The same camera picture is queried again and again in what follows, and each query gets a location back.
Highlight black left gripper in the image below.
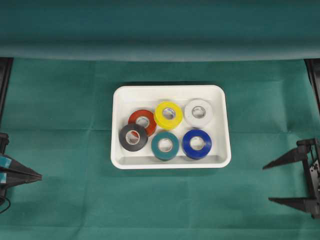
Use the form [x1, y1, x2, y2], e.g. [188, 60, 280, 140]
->
[0, 133, 42, 200]

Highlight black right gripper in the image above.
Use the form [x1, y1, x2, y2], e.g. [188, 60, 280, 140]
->
[262, 138, 320, 219]

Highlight blue tape roll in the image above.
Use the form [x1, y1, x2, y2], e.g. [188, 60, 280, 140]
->
[182, 129, 212, 160]

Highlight white tape roll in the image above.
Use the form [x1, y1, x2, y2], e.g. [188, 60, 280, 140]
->
[184, 99, 213, 128]

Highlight black tape roll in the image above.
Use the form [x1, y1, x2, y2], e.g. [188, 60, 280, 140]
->
[118, 123, 148, 152]

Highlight green tape roll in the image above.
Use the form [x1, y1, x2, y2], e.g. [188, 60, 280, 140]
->
[151, 131, 180, 161]

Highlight red tape roll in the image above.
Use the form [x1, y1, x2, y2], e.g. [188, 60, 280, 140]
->
[128, 109, 157, 137]

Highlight yellow tape roll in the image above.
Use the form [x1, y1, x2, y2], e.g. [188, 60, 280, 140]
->
[154, 101, 183, 130]

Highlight green table cloth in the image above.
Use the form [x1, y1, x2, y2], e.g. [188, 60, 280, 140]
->
[0, 0, 320, 240]

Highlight white rectangular plastic tray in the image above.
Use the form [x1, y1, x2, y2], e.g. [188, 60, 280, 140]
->
[110, 85, 232, 170]

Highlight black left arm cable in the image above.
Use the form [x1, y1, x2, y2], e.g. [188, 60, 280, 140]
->
[0, 196, 11, 215]

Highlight black left table rail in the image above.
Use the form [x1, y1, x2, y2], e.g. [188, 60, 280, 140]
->
[0, 57, 14, 122]

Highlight black table rail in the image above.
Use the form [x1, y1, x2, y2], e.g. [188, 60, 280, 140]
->
[304, 58, 320, 109]
[0, 57, 14, 122]

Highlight black right table rail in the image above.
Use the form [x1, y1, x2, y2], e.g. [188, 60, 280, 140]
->
[304, 58, 320, 109]

